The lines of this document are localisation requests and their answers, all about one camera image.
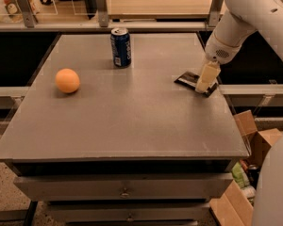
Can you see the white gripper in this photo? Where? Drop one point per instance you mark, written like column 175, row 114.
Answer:
column 217, row 52

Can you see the orange fruit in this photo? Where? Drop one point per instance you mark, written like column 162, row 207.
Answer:
column 67, row 81

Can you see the middle metal bracket post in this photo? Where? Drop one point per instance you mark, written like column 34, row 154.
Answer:
column 102, row 9

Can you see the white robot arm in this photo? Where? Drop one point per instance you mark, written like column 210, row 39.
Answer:
column 242, row 18

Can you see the dark can in box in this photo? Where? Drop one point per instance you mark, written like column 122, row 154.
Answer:
column 253, row 174

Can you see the green snack bag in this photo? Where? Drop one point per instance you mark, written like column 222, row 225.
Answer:
column 240, row 176

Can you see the lower grey drawer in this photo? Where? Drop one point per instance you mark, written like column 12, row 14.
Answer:
column 128, row 212

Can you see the black rxbar chocolate wrapper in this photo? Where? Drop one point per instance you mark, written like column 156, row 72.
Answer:
column 189, row 80

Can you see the right metal bracket post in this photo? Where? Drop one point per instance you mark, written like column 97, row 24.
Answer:
column 214, row 12

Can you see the left metal bracket post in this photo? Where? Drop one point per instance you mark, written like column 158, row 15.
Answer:
column 27, row 12

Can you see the grey drawer cabinet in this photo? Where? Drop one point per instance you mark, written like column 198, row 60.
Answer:
column 135, row 120

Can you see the top grey drawer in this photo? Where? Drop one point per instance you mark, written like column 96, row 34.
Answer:
column 124, row 187

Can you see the light wooden table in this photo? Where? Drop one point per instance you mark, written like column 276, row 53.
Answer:
column 158, row 9

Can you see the grey drawer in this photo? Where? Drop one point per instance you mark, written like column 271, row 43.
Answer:
column 124, row 187
column 128, row 212

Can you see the metal bracket post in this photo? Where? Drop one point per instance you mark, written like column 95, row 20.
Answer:
column 102, row 9
column 27, row 12
column 214, row 12

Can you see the blue pepsi can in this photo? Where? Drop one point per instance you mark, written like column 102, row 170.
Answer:
column 121, row 47

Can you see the open cardboard box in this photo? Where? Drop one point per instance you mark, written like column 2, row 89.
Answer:
column 235, row 206

